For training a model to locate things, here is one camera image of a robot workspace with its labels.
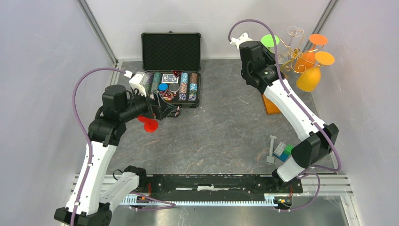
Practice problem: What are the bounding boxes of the red plastic wine glass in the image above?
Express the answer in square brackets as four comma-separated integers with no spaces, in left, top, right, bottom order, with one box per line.
[137,115,159,133]

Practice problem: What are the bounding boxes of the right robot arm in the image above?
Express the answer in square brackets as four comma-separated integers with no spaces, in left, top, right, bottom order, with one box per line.
[237,40,339,192]

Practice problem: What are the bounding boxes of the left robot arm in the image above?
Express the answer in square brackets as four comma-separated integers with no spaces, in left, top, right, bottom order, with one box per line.
[54,85,177,226]

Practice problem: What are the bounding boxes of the wooden rack base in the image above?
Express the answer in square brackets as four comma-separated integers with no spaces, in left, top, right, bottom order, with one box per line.
[262,95,281,114]

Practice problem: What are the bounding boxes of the green plastic wine glass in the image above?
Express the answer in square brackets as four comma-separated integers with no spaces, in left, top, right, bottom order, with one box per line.
[261,34,280,53]

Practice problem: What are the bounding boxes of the yellow plastic wine glass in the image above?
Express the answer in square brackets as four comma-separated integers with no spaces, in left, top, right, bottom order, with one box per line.
[296,51,335,92]

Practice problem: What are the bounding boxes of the orange plastic wine glass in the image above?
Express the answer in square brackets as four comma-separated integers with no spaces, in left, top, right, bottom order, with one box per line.
[293,34,328,73]

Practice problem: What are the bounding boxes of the blue round chip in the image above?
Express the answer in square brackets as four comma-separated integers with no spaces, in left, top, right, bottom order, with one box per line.
[158,83,168,91]

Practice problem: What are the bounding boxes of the playing card deck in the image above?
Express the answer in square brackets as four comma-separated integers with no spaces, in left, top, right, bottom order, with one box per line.
[161,73,179,84]

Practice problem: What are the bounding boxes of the black poker chip case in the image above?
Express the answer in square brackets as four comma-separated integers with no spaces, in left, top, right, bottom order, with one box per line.
[141,32,202,117]

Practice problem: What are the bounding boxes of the blue green building blocks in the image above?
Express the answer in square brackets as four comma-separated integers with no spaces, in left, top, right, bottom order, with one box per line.
[273,142,294,162]

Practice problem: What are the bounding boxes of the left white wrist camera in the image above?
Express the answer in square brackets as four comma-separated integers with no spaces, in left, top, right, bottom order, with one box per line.
[124,71,149,97]

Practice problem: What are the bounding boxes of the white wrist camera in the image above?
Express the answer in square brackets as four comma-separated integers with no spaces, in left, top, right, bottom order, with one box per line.
[230,32,253,50]
[124,71,149,97]

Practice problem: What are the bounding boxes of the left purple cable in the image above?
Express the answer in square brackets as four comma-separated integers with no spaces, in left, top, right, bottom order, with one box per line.
[70,67,177,226]

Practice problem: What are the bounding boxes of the purple cable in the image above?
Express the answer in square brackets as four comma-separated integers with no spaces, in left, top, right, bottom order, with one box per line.
[228,19,342,213]
[70,67,177,226]

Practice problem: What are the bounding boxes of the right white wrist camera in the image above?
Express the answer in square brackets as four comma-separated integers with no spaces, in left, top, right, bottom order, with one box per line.
[230,32,253,50]

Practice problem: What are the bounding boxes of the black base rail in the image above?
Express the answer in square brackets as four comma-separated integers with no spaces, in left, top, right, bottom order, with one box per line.
[135,174,303,202]

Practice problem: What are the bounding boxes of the gold wire glass rack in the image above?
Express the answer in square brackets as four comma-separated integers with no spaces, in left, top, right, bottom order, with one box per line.
[280,49,306,73]

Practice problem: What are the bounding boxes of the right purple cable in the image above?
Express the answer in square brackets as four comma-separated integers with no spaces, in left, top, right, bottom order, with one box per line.
[228,19,342,213]

